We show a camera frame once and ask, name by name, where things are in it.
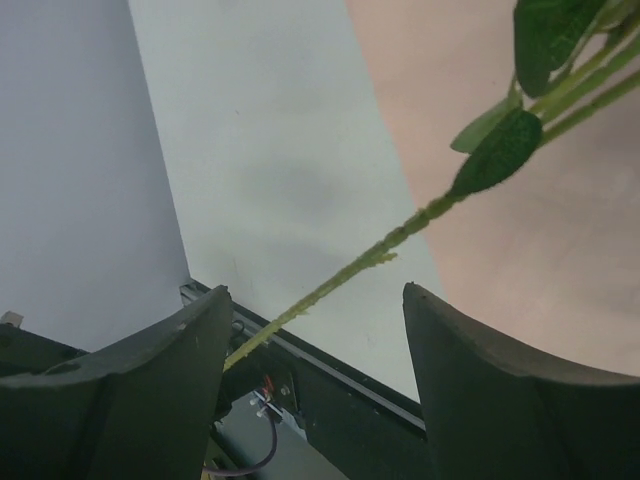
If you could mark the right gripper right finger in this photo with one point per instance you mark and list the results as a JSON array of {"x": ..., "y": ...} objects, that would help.
[{"x": 497, "y": 408}]

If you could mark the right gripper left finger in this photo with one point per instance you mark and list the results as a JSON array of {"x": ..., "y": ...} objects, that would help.
[{"x": 140, "y": 408}]

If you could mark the pink wrapping paper sheet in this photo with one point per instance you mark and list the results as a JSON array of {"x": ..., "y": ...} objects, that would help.
[{"x": 551, "y": 256}]

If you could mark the pale pink fake flower stem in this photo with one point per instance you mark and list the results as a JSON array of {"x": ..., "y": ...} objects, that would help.
[{"x": 564, "y": 51}]

